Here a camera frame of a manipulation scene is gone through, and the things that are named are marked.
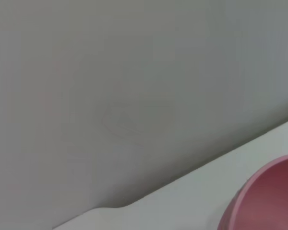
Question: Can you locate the pink plastic bowl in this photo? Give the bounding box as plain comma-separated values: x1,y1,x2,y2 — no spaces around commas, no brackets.
217,153,288,230

